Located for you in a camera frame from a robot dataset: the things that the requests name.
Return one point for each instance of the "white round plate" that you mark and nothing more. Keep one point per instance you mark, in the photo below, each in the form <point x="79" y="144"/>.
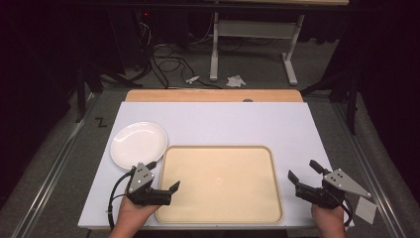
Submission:
<point x="138" y="144"/>

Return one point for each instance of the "black computer tower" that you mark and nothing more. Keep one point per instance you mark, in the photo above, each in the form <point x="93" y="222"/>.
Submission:
<point x="145" y="36"/>

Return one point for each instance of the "crumpled white paper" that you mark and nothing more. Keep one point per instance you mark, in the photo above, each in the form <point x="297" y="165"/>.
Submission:
<point x="235" y="81"/>

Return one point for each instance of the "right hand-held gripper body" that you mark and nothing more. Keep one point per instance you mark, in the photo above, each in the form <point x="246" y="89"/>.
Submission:
<point x="343" y="183"/>

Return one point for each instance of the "person's right hand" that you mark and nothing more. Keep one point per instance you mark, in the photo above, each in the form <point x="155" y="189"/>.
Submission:
<point x="328" y="218"/>

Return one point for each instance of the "white table cover board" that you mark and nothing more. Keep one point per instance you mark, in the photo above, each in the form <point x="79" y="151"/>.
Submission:
<point x="231" y="124"/>

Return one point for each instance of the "metal floor rail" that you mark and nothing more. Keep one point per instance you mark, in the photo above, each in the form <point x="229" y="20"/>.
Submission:
<point x="366" y="165"/>
<point x="49" y="178"/>

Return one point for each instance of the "small white floor scrap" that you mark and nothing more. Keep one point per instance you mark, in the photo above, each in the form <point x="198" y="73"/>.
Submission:
<point x="192" y="79"/>

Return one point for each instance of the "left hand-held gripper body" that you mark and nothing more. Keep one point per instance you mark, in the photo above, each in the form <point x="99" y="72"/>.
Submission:
<point x="142" y="193"/>

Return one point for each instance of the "black metal stand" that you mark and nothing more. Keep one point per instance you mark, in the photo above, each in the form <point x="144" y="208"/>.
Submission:
<point x="84" y="86"/>
<point x="346" y="95"/>

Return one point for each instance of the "white metal desk frame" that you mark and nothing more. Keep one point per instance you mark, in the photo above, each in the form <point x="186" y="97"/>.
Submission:
<point x="254" y="29"/>

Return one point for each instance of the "white paper sheet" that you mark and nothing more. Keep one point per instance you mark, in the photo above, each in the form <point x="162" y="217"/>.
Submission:
<point x="366" y="210"/>

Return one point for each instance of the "wooden table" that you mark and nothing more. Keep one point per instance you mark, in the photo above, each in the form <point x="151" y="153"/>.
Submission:
<point x="211" y="95"/>

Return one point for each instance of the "beige plastic tray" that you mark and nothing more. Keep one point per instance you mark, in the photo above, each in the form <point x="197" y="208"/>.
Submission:
<point x="219" y="185"/>

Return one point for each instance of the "person's left hand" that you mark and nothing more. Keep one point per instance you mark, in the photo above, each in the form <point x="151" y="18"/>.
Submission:
<point x="132" y="214"/>

